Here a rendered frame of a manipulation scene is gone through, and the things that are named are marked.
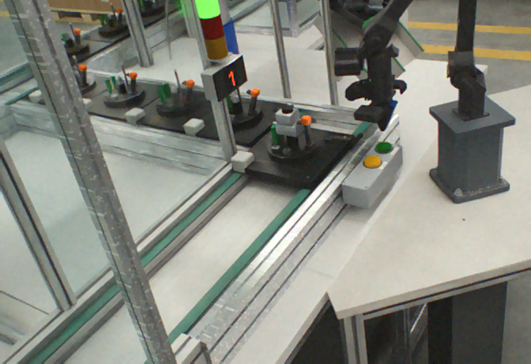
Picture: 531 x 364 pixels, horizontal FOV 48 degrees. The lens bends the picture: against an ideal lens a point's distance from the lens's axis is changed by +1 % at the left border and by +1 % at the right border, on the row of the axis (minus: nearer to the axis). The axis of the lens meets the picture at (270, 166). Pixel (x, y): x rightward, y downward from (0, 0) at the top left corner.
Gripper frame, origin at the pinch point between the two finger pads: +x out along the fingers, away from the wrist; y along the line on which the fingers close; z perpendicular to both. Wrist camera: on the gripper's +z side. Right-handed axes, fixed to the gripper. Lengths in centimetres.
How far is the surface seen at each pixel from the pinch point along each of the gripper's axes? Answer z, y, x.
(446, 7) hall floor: 108, -367, 105
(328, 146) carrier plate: 13.5, 4.7, 7.9
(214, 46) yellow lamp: 31.9, 19.5, -24.6
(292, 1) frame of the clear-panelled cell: 79, -88, 3
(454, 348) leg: -20, 4, 70
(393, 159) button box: -3.5, 2.1, 10.2
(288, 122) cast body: 20.5, 11.3, -1.6
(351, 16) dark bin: 17.8, -22.2, -17.3
